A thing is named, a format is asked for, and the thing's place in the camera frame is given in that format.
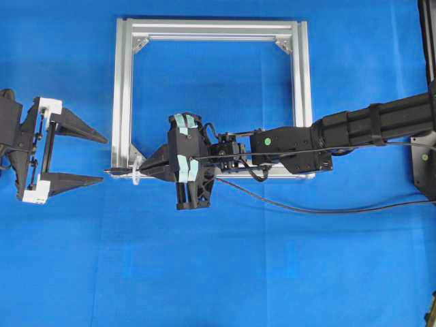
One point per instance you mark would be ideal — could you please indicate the silver aluminium extrusion frame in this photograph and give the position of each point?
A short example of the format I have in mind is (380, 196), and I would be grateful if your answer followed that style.
(134, 34)

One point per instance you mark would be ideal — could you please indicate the black taped right wrist camera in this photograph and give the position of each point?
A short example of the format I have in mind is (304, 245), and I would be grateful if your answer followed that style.
(185, 143)

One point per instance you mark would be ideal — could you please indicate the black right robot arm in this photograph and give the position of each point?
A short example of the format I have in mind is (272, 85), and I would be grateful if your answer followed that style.
(303, 150)

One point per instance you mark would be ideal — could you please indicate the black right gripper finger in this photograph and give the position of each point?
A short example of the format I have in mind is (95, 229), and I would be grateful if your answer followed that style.
(158, 159)
(162, 172)

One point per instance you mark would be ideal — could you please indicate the black rail at right edge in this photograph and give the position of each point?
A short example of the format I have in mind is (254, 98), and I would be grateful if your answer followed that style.
(427, 24)

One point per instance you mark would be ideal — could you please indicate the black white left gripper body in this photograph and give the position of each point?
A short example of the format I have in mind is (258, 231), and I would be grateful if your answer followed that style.
(22, 153)

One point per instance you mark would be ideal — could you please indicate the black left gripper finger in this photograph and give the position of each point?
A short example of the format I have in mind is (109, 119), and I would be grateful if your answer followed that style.
(62, 182)
(68, 124)

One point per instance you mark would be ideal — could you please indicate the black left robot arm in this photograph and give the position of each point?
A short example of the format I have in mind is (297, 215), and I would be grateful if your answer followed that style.
(11, 112)

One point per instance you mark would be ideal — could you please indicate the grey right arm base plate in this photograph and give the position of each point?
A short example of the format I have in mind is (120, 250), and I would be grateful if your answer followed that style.
(423, 164)

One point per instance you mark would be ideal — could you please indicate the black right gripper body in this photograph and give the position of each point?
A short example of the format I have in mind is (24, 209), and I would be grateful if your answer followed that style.
(195, 195)

